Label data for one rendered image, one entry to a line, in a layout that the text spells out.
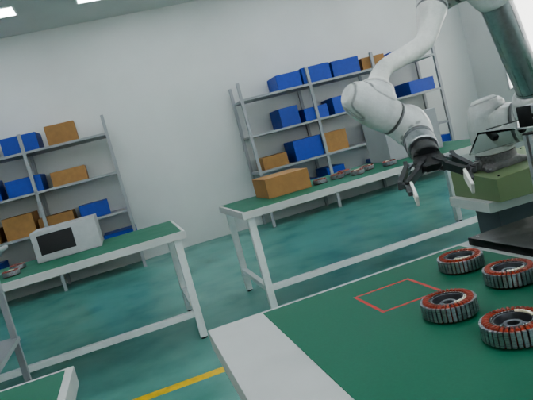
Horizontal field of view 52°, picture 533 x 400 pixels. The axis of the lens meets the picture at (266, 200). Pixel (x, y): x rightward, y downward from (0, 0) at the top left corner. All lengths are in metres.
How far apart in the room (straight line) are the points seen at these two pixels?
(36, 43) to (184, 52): 1.93
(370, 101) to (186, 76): 6.46
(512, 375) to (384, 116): 0.86
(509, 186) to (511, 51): 0.48
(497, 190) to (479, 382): 1.31
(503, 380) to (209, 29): 7.48
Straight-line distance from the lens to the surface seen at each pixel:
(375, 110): 1.57
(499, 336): 1.01
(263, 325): 1.38
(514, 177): 2.19
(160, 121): 7.80
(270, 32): 8.30
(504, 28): 2.03
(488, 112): 2.28
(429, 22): 1.90
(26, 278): 3.68
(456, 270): 1.43
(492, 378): 0.94
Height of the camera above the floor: 1.19
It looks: 6 degrees down
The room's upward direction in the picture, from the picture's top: 15 degrees counter-clockwise
